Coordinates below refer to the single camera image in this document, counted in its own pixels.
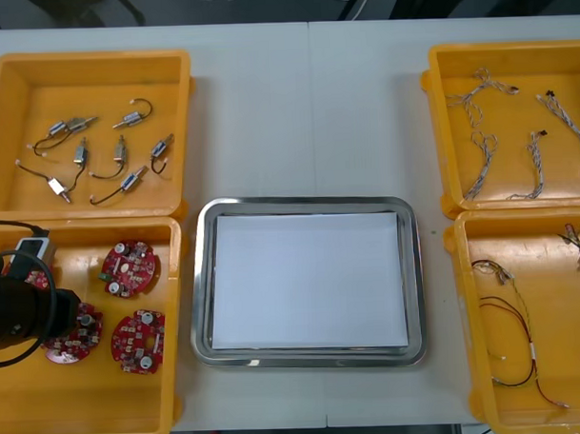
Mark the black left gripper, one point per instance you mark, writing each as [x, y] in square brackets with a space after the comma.
[69, 312]

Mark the round red circuit board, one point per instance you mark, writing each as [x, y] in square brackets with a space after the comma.
[37, 279]
[66, 351]
[139, 341]
[130, 268]

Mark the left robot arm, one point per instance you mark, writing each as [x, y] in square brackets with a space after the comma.
[17, 307]

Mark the yellow-orange plastic bin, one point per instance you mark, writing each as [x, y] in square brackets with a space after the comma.
[63, 401]
[510, 123]
[570, 336]
[89, 67]

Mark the steel tray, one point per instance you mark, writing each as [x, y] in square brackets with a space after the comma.
[199, 277]

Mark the pile of metal solenoids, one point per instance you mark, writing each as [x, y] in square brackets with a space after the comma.
[80, 155]

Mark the white paper sheet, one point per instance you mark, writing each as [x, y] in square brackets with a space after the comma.
[306, 283]

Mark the black chair leg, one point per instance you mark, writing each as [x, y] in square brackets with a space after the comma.
[130, 10]

